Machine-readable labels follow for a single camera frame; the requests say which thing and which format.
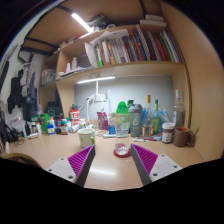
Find brown ceramic mug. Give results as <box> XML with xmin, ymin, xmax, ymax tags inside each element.
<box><xmin>173</xmin><ymin>126</ymin><xmax>196</xmax><ymax>148</ymax></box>

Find tall clear glass bottle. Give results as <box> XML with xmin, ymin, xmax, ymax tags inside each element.
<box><xmin>172</xmin><ymin>89</ymin><xmax>186</xmax><ymax>129</ymax></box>

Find red and white canister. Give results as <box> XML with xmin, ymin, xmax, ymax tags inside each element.
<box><xmin>69</xmin><ymin>108</ymin><xmax>81</xmax><ymax>127</ymax></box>

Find white LED light bar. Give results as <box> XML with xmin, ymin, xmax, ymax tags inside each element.
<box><xmin>76</xmin><ymin>75</ymin><xmax>117</xmax><ymax>85</ymax></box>

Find white cable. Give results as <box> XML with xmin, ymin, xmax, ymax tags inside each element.
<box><xmin>84</xmin><ymin>94</ymin><xmax>113</xmax><ymax>129</ymax></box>

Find ceiling tube light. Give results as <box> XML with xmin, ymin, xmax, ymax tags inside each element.
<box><xmin>70</xmin><ymin>12</ymin><xmax>94</xmax><ymax>34</ymax></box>

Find white mug with green handle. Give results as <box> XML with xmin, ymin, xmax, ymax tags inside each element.
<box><xmin>77</xmin><ymin>127</ymin><xmax>97</xmax><ymax>149</ymax></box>

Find dark hanging bags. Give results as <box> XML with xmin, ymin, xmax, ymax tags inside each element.
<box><xmin>6</xmin><ymin>61</ymin><xmax>39</xmax><ymax>116</ymax></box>

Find yellow-capped glass bottle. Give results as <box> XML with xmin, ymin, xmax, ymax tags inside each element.
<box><xmin>142</xmin><ymin>94</ymin><xmax>154</xmax><ymax>137</ymax></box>

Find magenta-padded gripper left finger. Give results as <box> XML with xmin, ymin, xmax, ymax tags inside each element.
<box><xmin>45</xmin><ymin>144</ymin><xmax>97</xmax><ymax>188</ymax></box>

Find green-capped glass bottle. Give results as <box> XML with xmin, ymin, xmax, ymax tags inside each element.
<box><xmin>152</xmin><ymin>99</ymin><xmax>161</xmax><ymax>135</ymax></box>

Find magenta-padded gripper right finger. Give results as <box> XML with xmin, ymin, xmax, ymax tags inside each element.
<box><xmin>130</xmin><ymin>143</ymin><xmax>184</xmax><ymax>186</ymax></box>

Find grey shaker bottle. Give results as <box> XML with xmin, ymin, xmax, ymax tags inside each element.
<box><xmin>128</xmin><ymin>103</ymin><xmax>144</xmax><ymax>138</ymax></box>

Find blue plastic bag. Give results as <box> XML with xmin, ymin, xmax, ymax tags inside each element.
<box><xmin>141</xmin><ymin>106</ymin><xmax>174</xmax><ymax>134</ymax></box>

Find dark green-capped small bottle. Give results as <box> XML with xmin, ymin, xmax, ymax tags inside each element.
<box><xmin>60</xmin><ymin>119</ymin><xmax>69</xmax><ymax>136</ymax></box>

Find brown jar with white lid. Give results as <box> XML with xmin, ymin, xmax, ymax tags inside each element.
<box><xmin>161</xmin><ymin>122</ymin><xmax>176</xmax><ymax>144</ymax></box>

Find red and green pen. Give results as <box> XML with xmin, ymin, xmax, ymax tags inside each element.
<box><xmin>133</xmin><ymin>137</ymin><xmax>158</xmax><ymax>143</ymax></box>

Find white pill bottle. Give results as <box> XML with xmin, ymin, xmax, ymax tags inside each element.
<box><xmin>78</xmin><ymin>118</ymin><xmax>87</xmax><ymax>130</ymax></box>

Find white bottle with blue label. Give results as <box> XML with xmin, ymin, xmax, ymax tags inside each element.
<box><xmin>46</xmin><ymin>123</ymin><xmax>56</xmax><ymax>136</ymax></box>

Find clear green-capped drink bottle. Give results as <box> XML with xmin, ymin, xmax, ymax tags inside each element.
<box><xmin>114</xmin><ymin>101</ymin><xmax>132</xmax><ymax>157</ymax></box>

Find white power adapter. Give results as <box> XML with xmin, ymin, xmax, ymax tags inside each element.
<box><xmin>89</xmin><ymin>94</ymin><xmax>108</xmax><ymax>103</ymax></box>

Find green plastic container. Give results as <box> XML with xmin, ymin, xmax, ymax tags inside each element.
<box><xmin>39</xmin><ymin>113</ymin><xmax>50</xmax><ymax>134</ymax></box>

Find magenta snack pouch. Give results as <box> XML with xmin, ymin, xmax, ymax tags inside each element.
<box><xmin>96</xmin><ymin>111</ymin><xmax>109</xmax><ymax>132</ymax></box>

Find wooden shelf unit with books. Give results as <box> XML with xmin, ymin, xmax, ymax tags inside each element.
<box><xmin>39</xmin><ymin>13</ymin><xmax>192</xmax><ymax>131</ymax></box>

